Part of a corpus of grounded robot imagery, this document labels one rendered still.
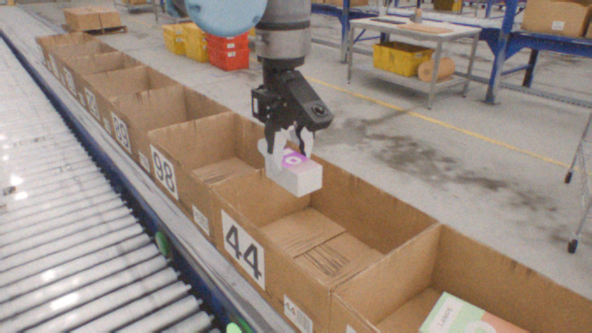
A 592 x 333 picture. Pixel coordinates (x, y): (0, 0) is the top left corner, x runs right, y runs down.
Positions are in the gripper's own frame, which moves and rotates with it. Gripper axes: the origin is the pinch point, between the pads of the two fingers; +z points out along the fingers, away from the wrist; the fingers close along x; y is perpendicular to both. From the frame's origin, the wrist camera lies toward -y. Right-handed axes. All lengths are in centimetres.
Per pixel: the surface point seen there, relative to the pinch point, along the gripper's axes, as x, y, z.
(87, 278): 34, 46, 41
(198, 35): -236, 530, 73
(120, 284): 28, 39, 41
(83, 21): -157, 889, 83
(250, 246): 8.4, 2.9, 15.9
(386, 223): -20.6, -7.1, 18.0
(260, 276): 8.4, 0.0, 21.5
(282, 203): -11.4, 19.1, 22.1
